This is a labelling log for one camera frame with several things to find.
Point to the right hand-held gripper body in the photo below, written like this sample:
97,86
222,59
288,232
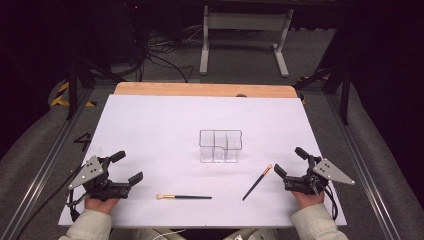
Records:
305,185

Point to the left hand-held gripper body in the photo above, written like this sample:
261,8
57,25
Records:
100,186

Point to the slim black makeup brush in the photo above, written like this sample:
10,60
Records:
256,183

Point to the black makeup brush cream bristles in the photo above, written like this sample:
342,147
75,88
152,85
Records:
186,197

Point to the clear plastic organizer box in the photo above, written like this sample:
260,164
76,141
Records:
220,146

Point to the person's right hand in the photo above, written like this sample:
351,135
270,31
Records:
308,200

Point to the person's left hand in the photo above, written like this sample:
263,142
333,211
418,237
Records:
100,205

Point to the white table sheet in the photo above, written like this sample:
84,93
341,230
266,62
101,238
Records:
160,133

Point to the person's left leg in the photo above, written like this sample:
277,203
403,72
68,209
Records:
146,234

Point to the black metal stand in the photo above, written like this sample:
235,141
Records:
71,90
345,96

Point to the yellow black floor tape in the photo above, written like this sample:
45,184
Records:
59,99

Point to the wooden table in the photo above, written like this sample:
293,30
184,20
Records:
200,89

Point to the white metal stand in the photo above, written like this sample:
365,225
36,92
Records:
245,21

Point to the aluminium rail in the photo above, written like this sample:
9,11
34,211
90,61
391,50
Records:
363,166
46,168

